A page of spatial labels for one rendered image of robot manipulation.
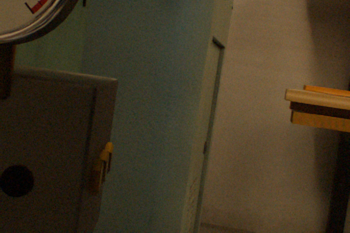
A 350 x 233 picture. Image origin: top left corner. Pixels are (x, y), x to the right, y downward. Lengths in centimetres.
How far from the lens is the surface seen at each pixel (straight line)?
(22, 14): 23
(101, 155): 31
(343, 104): 228
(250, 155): 277
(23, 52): 51
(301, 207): 280
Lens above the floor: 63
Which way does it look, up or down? 3 degrees down
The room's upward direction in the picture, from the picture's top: 8 degrees clockwise
